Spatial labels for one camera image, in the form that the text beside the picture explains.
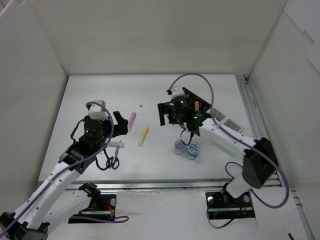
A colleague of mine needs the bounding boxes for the yellow highlighter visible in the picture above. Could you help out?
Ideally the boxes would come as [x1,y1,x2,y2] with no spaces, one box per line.
[137,126,149,147]

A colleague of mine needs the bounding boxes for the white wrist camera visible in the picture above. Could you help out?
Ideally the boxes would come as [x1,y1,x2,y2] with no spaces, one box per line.
[166,86,185,99]
[86,104,108,121]

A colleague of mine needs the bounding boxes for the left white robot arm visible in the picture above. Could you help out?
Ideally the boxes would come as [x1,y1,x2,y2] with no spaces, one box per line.
[0,110,128,240]

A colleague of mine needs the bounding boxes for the white two-compartment organizer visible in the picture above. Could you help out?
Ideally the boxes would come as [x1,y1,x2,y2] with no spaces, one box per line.
[210,108,244,133]

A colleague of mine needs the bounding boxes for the green highlighter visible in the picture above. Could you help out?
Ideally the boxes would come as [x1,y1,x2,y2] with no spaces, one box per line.
[107,141,125,149]

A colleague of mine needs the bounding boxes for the pink blue tape roll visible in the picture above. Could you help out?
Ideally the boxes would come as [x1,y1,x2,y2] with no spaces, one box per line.
[173,140,186,155]

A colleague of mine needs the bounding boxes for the black two-compartment organizer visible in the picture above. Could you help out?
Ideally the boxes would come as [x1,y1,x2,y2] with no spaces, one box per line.
[183,87,211,113]

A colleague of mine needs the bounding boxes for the black handled scissors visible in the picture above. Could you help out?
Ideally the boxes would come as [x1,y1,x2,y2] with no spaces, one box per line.
[104,147,120,170]

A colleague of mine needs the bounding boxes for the purple pink highlighter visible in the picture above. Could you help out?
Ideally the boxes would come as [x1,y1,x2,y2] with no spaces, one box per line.
[127,112,137,132]

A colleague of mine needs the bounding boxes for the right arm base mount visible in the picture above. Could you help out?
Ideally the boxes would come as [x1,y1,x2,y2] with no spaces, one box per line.
[205,188,256,229]

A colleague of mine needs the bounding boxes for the blue patterned tape roll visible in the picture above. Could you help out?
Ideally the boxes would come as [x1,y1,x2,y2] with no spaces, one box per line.
[185,142,200,160]

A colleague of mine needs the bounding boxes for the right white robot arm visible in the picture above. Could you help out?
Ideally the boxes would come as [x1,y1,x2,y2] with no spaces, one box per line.
[157,95,278,206]

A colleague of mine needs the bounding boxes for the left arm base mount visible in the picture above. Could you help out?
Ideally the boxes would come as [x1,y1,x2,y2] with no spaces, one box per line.
[67,182,117,224]

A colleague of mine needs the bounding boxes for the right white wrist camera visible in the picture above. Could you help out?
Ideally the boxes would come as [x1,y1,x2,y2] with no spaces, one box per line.
[166,86,185,99]

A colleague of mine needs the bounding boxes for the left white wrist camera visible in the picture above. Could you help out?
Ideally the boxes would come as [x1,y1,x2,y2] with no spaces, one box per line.
[86,104,108,121]

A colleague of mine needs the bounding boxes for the orange cap highlighter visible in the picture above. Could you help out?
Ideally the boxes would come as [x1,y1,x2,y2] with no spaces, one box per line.
[194,101,200,112]

